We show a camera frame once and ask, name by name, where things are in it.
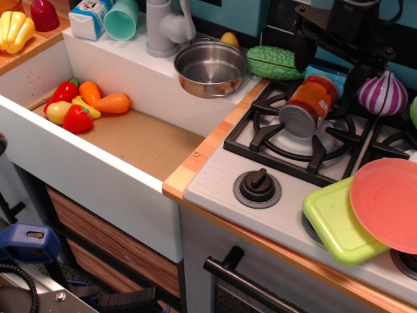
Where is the black cable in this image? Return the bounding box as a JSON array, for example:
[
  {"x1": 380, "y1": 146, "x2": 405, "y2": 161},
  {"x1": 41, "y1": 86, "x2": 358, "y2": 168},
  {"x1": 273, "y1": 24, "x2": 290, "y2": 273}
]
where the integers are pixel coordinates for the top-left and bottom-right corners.
[{"x1": 0, "y1": 263, "x2": 39, "y2": 313}]

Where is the yellow toy corn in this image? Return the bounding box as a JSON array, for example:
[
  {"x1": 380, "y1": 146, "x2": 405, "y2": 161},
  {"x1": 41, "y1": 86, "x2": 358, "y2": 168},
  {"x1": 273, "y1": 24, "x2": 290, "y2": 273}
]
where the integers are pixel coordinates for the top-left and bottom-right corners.
[{"x1": 220, "y1": 32, "x2": 240, "y2": 49}]

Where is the orange toy soup can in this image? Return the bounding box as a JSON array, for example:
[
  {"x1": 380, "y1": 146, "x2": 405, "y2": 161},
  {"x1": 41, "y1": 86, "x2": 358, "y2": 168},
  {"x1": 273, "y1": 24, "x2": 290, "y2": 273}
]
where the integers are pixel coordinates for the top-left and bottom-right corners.
[{"x1": 279, "y1": 75, "x2": 339, "y2": 138}]

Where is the red toy bell pepper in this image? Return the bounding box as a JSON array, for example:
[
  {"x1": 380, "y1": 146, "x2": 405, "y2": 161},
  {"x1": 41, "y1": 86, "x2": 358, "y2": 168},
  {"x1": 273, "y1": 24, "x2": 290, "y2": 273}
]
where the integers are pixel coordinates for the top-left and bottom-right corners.
[{"x1": 63, "y1": 104, "x2": 94, "y2": 134}]

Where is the grey toy faucet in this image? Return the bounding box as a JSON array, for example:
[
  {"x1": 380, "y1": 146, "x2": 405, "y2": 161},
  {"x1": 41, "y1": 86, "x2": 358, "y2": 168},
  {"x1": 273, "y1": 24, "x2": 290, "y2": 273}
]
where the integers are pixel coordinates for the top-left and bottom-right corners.
[{"x1": 146, "y1": 0, "x2": 197, "y2": 58}]

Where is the stainless steel pot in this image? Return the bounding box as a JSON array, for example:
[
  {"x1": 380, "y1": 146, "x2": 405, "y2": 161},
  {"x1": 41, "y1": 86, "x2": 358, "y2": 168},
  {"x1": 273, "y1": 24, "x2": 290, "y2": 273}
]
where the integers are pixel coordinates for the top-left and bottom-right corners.
[{"x1": 173, "y1": 41, "x2": 248, "y2": 98}]

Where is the black stove grate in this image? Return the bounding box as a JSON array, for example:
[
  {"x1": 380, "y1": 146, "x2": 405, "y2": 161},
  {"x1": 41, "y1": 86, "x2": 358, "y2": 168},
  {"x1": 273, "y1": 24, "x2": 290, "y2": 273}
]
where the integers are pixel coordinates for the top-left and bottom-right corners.
[{"x1": 223, "y1": 80, "x2": 416, "y2": 186}]

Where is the purple toy onion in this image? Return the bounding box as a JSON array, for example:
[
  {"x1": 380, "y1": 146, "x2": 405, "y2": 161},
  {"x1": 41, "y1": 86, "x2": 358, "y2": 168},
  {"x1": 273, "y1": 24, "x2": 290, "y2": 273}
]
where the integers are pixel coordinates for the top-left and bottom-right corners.
[{"x1": 356, "y1": 70, "x2": 409, "y2": 117}]

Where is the dark red toy vegetable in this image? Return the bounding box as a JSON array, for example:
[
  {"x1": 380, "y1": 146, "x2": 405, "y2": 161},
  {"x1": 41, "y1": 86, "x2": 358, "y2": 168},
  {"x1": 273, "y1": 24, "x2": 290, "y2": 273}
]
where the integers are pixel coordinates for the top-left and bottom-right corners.
[{"x1": 31, "y1": 0, "x2": 61, "y2": 32}]

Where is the green toy bitter gourd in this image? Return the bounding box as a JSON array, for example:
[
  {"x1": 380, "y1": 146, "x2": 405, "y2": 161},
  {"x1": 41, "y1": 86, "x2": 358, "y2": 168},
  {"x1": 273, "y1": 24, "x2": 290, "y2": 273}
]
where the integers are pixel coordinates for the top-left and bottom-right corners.
[{"x1": 246, "y1": 46, "x2": 306, "y2": 81}]

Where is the lime green plastic lid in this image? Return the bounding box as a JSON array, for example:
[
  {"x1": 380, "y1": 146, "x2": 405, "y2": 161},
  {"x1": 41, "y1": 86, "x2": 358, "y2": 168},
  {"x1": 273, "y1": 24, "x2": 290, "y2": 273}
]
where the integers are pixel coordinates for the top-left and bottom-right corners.
[{"x1": 303, "y1": 177, "x2": 390, "y2": 265}]

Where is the yellow toy potato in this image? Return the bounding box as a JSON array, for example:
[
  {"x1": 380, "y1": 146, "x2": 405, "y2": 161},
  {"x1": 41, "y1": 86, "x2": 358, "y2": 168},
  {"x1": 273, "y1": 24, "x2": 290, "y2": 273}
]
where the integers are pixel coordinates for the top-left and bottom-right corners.
[{"x1": 46, "y1": 101, "x2": 72, "y2": 125}]

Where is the white toy sink basin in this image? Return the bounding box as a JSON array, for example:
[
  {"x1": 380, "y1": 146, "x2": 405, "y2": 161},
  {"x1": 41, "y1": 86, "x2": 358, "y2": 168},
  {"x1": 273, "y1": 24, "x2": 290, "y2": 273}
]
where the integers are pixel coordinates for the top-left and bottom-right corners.
[{"x1": 1, "y1": 29, "x2": 257, "y2": 262}]

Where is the yellow toy bell pepper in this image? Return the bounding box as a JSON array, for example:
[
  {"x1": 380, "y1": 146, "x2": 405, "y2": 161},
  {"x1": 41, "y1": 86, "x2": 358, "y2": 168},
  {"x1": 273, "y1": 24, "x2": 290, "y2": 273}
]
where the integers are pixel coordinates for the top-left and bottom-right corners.
[{"x1": 1, "y1": 11, "x2": 35, "y2": 54}]

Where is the blue plastic bowl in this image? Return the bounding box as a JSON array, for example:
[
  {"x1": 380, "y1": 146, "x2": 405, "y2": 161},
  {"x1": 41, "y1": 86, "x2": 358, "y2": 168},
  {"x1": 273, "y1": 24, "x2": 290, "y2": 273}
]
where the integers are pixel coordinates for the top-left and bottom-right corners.
[{"x1": 304, "y1": 64, "x2": 348, "y2": 97}]

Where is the large orange toy carrot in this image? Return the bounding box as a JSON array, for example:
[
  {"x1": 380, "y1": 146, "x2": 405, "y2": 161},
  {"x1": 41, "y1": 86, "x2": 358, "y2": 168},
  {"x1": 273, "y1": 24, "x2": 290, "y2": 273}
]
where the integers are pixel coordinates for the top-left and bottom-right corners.
[{"x1": 93, "y1": 93, "x2": 132, "y2": 114}]

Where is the small orange toy carrot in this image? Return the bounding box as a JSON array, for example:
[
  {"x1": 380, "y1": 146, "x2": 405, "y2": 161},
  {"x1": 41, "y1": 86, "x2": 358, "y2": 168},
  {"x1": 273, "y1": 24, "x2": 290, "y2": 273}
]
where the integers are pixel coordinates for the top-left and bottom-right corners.
[{"x1": 79, "y1": 82, "x2": 102, "y2": 107}]

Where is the yellow toy banana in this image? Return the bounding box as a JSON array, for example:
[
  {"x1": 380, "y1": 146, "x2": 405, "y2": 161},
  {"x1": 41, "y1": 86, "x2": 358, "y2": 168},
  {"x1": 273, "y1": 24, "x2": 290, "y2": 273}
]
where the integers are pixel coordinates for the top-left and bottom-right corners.
[{"x1": 71, "y1": 95, "x2": 102, "y2": 119}]

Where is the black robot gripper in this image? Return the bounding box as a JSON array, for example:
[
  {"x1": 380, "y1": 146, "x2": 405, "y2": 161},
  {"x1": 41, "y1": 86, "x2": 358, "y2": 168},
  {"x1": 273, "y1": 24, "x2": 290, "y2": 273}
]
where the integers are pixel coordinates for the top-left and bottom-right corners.
[{"x1": 294, "y1": 1, "x2": 396, "y2": 104}]

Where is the black oven door handle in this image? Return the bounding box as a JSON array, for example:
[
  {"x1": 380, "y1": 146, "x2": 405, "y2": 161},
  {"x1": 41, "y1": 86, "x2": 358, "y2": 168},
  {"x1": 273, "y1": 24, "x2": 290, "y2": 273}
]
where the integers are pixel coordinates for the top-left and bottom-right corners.
[{"x1": 203, "y1": 246, "x2": 306, "y2": 312}]

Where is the black stove knob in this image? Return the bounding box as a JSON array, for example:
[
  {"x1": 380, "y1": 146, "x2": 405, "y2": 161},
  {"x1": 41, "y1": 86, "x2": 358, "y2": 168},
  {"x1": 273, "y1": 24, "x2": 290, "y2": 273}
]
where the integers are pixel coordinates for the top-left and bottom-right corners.
[
  {"x1": 390, "y1": 250, "x2": 417, "y2": 280},
  {"x1": 233, "y1": 168, "x2": 282, "y2": 209}
]

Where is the pink plastic plate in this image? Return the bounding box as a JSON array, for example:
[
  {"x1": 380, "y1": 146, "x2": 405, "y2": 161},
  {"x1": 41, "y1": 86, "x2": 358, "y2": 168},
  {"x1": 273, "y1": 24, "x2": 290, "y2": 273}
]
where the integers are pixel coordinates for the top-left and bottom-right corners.
[{"x1": 350, "y1": 158, "x2": 416, "y2": 254}]

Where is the red toy chili pepper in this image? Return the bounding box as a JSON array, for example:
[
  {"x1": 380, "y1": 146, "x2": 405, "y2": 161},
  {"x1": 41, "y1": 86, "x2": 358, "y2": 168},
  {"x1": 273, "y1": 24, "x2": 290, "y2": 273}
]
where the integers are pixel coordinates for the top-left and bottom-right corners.
[{"x1": 44, "y1": 78, "x2": 79, "y2": 113}]

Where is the green toy at right edge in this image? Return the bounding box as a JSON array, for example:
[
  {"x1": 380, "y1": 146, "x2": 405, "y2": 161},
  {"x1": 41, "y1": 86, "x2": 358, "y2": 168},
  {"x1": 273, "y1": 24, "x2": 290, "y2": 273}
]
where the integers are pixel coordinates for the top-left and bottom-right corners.
[{"x1": 410, "y1": 97, "x2": 417, "y2": 128}]

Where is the teal plastic cup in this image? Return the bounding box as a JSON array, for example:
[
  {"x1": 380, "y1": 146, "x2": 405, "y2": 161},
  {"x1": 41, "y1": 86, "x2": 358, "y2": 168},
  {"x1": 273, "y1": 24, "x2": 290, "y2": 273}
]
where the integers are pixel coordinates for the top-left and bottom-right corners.
[{"x1": 104, "y1": 0, "x2": 139, "y2": 41}]

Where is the toy milk carton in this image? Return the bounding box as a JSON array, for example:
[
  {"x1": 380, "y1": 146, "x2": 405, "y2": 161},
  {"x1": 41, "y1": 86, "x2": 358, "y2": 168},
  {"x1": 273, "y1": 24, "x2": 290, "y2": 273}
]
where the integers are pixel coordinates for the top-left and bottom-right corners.
[{"x1": 68, "y1": 0, "x2": 115, "y2": 40}]

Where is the blue clamp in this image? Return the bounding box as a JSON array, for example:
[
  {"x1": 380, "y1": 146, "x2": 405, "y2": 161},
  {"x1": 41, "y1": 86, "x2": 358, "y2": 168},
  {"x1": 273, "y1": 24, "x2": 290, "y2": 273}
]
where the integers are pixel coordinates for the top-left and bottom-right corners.
[{"x1": 1, "y1": 222, "x2": 61, "y2": 263}]

